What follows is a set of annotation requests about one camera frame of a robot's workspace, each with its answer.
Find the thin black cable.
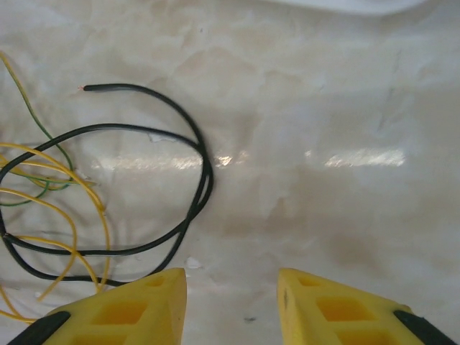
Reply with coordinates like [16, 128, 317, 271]
[0, 83, 216, 288]

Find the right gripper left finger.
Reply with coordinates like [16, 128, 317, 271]
[6, 267, 188, 345]

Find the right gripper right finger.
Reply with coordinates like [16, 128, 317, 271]
[277, 267, 457, 345]

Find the thin green-yellow cable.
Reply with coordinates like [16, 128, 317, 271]
[0, 50, 98, 207]

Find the wire bundle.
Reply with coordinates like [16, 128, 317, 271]
[0, 142, 111, 323]

